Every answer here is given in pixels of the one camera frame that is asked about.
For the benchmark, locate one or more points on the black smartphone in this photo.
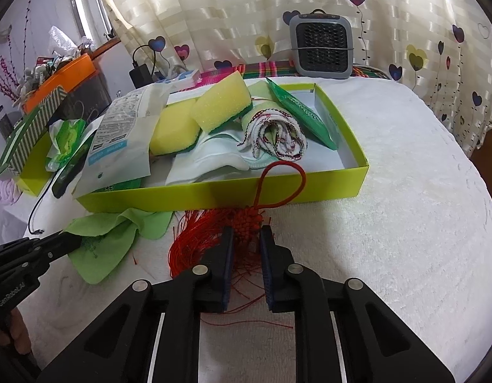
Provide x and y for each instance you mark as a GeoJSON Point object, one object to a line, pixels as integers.
{"type": "Point", "coordinates": [72, 168]}

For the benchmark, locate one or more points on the black power adapter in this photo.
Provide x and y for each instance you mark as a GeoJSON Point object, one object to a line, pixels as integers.
{"type": "Point", "coordinates": [141, 75]}

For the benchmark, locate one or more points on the grey portable heater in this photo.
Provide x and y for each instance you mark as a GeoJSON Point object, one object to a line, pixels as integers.
{"type": "Point", "coordinates": [321, 45]}

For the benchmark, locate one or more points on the white blue power strip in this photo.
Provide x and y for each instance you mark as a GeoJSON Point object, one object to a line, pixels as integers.
{"type": "Point", "coordinates": [185, 80]}

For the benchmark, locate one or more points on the orange storage box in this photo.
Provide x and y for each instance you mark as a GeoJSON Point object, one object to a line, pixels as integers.
{"type": "Point", "coordinates": [68, 77]}

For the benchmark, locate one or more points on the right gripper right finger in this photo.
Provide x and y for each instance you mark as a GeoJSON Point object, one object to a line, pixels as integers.
{"type": "Point", "coordinates": [343, 331]}

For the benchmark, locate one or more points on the green striped gift box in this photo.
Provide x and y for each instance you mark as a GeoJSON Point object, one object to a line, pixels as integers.
{"type": "Point", "coordinates": [23, 139]}

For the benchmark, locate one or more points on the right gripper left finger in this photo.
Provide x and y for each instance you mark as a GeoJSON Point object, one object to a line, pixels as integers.
{"type": "Point", "coordinates": [150, 332]}

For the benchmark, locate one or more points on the red tassel knot ornament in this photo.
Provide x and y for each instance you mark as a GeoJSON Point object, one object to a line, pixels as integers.
{"type": "Point", "coordinates": [198, 231]}

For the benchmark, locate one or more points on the yellow green sponge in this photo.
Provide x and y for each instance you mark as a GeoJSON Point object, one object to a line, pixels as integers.
{"type": "Point", "coordinates": [175, 130]}
{"type": "Point", "coordinates": [225, 100]}

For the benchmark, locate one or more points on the white printed plastic package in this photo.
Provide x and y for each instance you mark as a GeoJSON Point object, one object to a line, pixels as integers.
{"type": "Point", "coordinates": [120, 148]}

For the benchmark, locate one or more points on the person's left hand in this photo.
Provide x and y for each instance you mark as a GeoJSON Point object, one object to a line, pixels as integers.
{"type": "Point", "coordinates": [16, 333]}

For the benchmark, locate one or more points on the light green cloth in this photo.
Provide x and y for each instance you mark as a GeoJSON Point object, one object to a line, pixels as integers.
{"type": "Point", "coordinates": [107, 237]}

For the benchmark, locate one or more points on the pink flower branches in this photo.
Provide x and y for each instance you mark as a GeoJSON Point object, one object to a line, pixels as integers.
{"type": "Point", "coordinates": [15, 84]}

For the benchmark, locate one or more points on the green tea packet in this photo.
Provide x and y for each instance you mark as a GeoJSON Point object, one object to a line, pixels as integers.
{"type": "Point", "coordinates": [303, 114]}

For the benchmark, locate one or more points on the plaid colourful cloth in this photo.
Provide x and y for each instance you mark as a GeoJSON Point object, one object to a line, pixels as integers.
{"type": "Point", "coordinates": [276, 69]}

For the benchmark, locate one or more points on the lime green shallow box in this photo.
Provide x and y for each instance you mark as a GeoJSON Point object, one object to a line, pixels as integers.
{"type": "Point", "coordinates": [330, 174]}

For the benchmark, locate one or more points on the cream heart pattern curtain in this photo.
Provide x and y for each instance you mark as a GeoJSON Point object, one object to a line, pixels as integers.
{"type": "Point", "coordinates": [441, 49]}

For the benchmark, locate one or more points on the rolled green patterned towel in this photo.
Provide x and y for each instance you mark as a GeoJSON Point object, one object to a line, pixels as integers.
{"type": "Point", "coordinates": [268, 127]}

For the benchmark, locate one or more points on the white cloth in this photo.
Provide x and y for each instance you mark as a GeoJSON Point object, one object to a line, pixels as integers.
{"type": "Point", "coordinates": [213, 152]}

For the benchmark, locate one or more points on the yellow green flat box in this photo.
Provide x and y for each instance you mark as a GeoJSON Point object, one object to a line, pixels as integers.
{"type": "Point", "coordinates": [34, 175]}

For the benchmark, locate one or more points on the green white tissue pack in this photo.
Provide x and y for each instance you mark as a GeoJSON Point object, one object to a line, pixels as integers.
{"type": "Point", "coordinates": [65, 136]}

